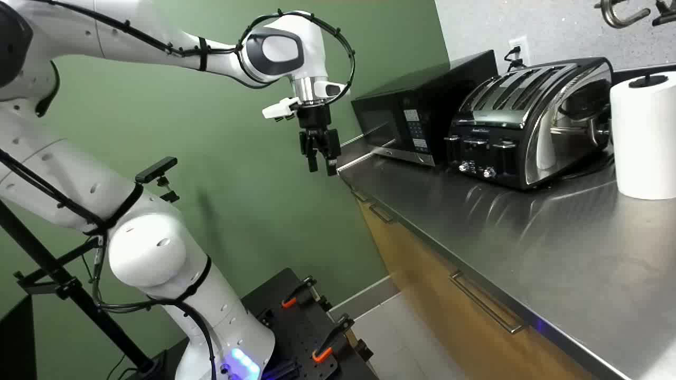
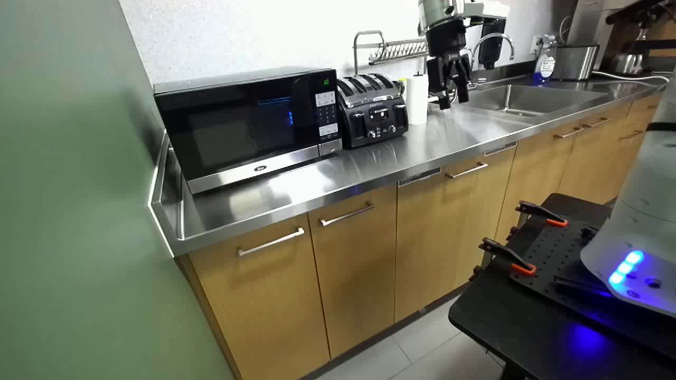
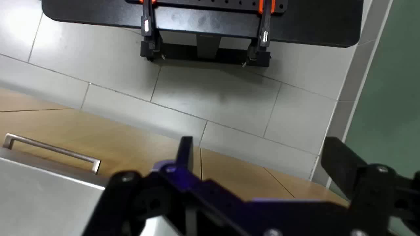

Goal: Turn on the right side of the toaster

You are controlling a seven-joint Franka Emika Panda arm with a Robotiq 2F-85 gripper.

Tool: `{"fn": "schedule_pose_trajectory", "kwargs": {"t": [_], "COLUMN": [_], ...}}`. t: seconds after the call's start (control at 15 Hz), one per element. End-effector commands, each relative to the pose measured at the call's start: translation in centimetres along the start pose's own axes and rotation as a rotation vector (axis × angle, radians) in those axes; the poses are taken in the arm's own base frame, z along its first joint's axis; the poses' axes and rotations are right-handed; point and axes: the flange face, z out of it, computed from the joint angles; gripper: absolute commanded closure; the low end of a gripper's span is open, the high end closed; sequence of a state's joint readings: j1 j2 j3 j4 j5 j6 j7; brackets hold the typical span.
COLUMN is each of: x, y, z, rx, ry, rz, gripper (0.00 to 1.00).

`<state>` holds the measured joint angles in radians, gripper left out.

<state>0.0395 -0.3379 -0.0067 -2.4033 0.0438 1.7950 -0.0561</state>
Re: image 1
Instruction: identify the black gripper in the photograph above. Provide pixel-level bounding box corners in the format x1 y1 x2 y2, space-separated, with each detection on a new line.
295 106 340 175

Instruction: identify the chrome four-slot toaster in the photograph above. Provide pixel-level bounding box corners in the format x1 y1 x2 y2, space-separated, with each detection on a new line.
443 57 612 190

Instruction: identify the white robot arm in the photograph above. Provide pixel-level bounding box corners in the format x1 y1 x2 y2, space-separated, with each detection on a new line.
0 0 346 380

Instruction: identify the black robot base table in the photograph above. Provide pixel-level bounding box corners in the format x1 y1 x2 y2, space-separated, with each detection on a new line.
143 266 378 380

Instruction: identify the black toaster oven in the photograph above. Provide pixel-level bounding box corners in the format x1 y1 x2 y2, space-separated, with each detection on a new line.
353 51 496 167

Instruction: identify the wooden counter cabinet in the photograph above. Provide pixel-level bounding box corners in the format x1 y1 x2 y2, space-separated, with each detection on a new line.
359 200 592 380

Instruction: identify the white paper towel roll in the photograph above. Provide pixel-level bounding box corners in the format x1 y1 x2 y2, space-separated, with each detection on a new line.
610 72 676 200

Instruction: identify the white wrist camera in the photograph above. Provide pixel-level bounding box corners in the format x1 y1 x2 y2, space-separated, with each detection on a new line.
262 97 302 121

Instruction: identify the orange handled clamp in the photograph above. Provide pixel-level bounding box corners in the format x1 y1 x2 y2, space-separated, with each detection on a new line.
278 277 316 311
311 315 354 365

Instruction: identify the wall power outlet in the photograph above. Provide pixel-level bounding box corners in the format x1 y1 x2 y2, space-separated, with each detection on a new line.
503 36 528 72

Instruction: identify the black camera tripod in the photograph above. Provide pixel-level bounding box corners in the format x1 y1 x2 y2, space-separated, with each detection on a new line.
0 150 169 380

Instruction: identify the metal wall hook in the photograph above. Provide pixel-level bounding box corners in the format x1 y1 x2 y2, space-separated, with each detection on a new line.
593 0 650 30

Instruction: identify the dark wall hook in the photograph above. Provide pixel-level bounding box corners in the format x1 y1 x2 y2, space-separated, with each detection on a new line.
652 0 676 28

